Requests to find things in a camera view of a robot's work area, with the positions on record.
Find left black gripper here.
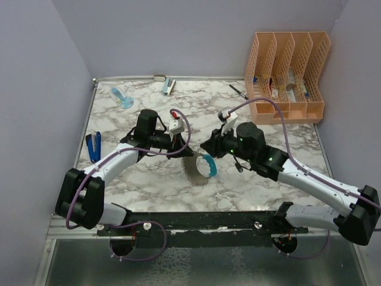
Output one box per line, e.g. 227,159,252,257
149,131,194,160

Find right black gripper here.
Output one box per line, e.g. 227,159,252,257
201,123,254,163

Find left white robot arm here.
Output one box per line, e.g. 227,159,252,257
55,108,194,235

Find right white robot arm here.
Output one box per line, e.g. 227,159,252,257
201,122,380,245

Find black pen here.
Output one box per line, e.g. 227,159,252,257
229,84,248,100

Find light blue white stapler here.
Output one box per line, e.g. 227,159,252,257
163,78,176,96

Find blue packaged item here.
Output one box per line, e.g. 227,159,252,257
111,88,135,109

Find items in organizer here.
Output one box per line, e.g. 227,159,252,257
266,66,310,102

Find orange desk file organizer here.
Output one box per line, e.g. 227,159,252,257
244,32,331,125

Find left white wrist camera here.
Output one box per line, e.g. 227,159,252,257
168,119,185,135

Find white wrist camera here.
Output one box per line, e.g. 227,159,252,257
217,107,238,136
168,119,185,135

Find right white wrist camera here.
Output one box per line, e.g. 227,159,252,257
217,107,238,136

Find beige wall clip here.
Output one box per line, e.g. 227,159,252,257
153,74,167,82

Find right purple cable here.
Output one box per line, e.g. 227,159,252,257
220,98,381,259

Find purple cable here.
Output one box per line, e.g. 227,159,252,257
220,98,381,259
65,108,192,263

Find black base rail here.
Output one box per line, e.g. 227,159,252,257
97,210,308,248

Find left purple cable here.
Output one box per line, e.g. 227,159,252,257
65,108,192,263

